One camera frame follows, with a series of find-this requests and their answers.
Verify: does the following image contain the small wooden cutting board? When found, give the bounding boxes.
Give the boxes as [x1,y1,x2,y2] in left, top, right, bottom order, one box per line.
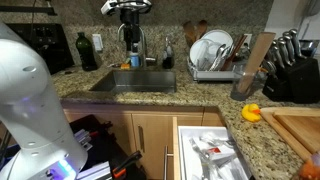
[272,111,320,155]

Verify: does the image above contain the yellow rubber duck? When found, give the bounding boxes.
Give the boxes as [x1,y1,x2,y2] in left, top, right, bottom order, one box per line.
[240,103,262,124]

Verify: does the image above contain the stainless steel sink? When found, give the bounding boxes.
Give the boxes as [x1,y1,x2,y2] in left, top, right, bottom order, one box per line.
[89,69,178,94]

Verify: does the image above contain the wooden cabinet door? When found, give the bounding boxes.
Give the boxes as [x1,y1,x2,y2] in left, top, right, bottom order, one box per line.
[131,112,174,180]

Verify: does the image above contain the large wooden cutting board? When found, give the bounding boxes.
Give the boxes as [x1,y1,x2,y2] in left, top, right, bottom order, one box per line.
[259,106,320,163]

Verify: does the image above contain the grey dish rack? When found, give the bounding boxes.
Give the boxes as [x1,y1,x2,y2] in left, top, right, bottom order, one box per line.
[186,55,242,84]

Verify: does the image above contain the wooden drawer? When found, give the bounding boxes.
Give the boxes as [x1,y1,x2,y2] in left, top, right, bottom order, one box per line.
[171,116,255,180]

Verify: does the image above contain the steel cabinet door handle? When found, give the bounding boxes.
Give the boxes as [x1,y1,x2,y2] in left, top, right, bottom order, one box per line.
[137,125,146,154]

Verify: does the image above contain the steel container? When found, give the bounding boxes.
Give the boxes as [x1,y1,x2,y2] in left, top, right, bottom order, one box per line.
[298,38,320,59]

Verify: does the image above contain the chrome arched kitchen faucet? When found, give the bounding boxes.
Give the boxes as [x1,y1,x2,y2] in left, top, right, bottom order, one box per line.
[117,22,158,70]

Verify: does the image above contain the tall wooden board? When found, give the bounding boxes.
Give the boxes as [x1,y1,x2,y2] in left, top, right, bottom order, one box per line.
[236,31,277,95]

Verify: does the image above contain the brown wooden utensils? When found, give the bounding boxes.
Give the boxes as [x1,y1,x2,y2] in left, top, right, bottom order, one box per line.
[221,33,249,72]

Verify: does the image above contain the orange black clamp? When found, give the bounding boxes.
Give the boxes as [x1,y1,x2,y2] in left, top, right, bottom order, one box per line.
[111,150,144,180]

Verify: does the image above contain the large black knife block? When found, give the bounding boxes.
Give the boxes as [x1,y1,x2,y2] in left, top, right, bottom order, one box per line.
[281,56,320,105]

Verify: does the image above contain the white packet red print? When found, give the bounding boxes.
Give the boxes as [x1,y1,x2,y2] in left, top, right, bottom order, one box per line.
[199,133,236,165]

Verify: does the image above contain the white cutlery tray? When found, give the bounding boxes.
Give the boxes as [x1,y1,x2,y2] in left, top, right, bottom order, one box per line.
[177,125,253,180]

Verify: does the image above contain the large white plate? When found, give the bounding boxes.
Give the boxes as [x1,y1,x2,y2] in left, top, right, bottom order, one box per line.
[201,28,235,52]

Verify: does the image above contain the dark green glass bottle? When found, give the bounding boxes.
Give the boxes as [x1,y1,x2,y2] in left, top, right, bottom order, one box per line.
[75,31,99,72]

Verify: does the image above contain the dark liquid dispenser bottle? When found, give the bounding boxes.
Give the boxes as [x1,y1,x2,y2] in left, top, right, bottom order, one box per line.
[161,35,175,70]

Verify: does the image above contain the soap bottle blue label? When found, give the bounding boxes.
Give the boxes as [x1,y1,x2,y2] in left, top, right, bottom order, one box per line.
[129,50,141,70]

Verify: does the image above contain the clear plastic container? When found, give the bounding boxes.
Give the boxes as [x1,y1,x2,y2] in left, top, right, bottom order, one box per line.
[229,64,268,102]

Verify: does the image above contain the grey aluminium profiles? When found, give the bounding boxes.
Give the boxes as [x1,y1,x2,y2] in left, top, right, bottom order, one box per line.
[73,128,114,180]

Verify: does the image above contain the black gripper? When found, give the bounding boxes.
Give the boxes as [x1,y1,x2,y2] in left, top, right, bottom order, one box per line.
[119,8,141,53]

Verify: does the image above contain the black countertop appliance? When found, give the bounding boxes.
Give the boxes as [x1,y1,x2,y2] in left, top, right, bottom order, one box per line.
[6,22,75,75]

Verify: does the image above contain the steel ladle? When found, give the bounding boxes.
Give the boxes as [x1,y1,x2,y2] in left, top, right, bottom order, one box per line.
[209,43,232,72]

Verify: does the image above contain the steel drawer handle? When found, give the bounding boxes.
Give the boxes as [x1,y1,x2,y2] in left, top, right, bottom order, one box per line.
[162,145,175,180]

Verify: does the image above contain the orange round object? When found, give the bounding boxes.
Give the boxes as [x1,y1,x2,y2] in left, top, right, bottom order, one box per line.
[292,151,320,180]

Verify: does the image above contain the wooden spoon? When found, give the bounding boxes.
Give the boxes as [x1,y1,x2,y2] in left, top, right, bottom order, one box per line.
[195,19,209,41]
[182,20,197,48]

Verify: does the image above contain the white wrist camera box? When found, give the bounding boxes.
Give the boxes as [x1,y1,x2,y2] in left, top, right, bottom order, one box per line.
[100,0,118,16]

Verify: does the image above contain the steel handled knife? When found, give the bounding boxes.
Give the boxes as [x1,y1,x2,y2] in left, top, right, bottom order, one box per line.
[282,31,297,64]
[262,59,278,78]
[288,28,307,60]
[276,36,290,67]
[270,40,285,70]

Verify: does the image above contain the steel fork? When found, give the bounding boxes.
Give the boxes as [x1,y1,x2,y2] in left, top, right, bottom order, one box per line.
[189,136,214,180]

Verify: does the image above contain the white bowl plate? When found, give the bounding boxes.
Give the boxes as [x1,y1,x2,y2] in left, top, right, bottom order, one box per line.
[188,38,218,71]

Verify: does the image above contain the white wall outlet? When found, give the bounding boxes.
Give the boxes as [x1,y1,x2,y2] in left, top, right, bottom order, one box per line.
[243,33,254,48]
[91,33,104,53]

